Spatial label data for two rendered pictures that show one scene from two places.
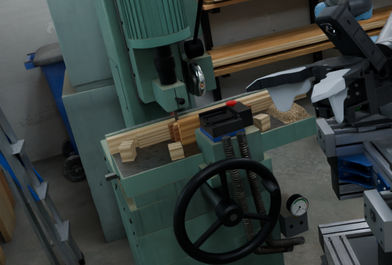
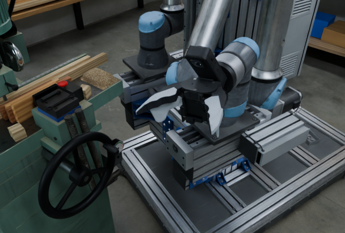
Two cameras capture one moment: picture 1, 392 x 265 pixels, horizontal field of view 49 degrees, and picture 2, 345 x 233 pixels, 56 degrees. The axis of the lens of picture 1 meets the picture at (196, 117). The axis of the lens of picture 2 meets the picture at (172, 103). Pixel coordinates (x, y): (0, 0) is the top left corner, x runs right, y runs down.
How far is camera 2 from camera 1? 0.29 m
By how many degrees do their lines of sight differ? 36
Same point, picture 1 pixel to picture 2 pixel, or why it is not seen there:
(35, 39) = not seen: outside the picture
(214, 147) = (59, 126)
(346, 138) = (137, 88)
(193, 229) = not seen: hidden behind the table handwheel
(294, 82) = (171, 102)
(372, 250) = (152, 154)
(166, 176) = (13, 156)
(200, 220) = not seen: hidden behind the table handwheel
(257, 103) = (73, 73)
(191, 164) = (34, 140)
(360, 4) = not seen: outside the picture
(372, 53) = (221, 76)
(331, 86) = (219, 118)
